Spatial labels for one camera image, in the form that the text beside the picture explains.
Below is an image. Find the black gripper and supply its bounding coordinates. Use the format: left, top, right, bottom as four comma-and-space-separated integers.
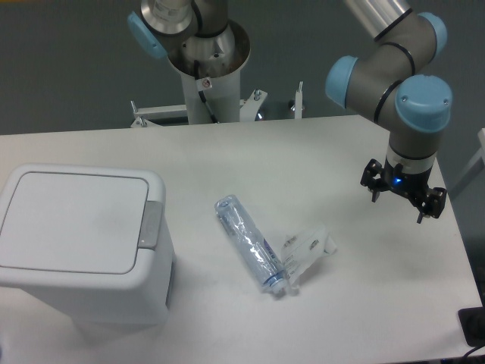
360, 156, 447, 224

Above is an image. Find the grey trash can push button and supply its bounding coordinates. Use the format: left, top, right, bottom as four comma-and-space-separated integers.
138, 201, 164, 250

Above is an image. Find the white plastic trash can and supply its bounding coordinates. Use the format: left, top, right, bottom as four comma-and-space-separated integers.
1, 163, 176, 325

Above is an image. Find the white trash can lid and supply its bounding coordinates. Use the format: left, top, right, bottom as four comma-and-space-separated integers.
1, 172, 149, 274

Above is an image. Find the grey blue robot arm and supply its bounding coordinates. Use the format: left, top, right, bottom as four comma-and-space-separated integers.
127, 1, 452, 218

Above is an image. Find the clear plastic packaging bag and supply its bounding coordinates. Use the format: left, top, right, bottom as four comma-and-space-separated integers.
280, 224, 337, 295

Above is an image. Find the black device at table edge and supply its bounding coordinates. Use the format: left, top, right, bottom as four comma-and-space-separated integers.
458, 306, 484, 347

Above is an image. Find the clear plastic water bottle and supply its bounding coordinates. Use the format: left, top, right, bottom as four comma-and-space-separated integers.
214, 195, 289, 297

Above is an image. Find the white frame at right edge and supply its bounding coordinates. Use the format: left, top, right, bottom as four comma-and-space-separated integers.
449, 128, 484, 199

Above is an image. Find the white upright metal post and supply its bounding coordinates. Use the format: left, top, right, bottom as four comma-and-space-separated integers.
289, 80, 305, 119

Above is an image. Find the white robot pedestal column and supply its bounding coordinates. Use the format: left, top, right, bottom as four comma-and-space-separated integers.
168, 20, 250, 124

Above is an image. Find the black cable on pedestal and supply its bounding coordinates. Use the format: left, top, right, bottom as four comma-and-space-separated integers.
192, 59, 221, 124

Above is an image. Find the white metal frame bracket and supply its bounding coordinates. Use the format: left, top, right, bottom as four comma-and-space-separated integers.
130, 89, 268, 128

